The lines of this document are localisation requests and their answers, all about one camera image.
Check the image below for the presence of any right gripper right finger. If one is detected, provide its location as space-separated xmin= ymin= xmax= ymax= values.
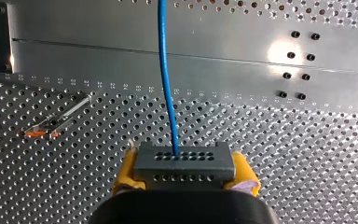
xmin=223 ymin=150 xmax=261 ymax=198

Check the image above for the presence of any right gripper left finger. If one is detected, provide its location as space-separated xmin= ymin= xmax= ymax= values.
xmin=112 ymin=139 xmax=146 ymax=196

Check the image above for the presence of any blue cable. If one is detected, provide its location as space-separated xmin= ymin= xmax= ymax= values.
xmin=132 ymin=0 xmax=236 ymax=190

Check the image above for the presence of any metal post with orange clip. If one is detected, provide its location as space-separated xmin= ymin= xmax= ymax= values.
xmin=23 ymin=92 xmax=93 ymax=140

